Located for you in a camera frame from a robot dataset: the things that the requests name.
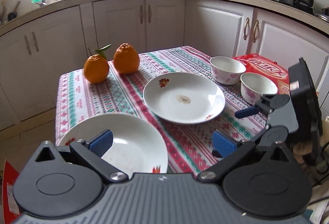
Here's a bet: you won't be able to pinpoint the orange with leaf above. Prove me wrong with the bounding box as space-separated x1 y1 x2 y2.
84 44 112 84

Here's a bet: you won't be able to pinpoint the patterned tablecloth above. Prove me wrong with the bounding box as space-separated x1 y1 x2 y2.
55 45 265 174

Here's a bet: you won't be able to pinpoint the white plate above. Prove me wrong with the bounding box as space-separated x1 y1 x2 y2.
143 72 225 125

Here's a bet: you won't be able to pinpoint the white plate edge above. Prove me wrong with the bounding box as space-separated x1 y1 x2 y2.
59 113 168 177

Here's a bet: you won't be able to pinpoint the bumpy orange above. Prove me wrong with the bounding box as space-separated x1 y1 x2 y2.
113 43 140 75

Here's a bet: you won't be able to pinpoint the red gift box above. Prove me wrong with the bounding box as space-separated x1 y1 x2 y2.
234 53 289 95

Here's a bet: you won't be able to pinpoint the white kitchen cabinets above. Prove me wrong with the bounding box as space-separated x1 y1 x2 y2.
1 0 328 128

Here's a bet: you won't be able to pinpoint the white bowl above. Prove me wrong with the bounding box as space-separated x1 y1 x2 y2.
240 72 278 105
210 56 247 85

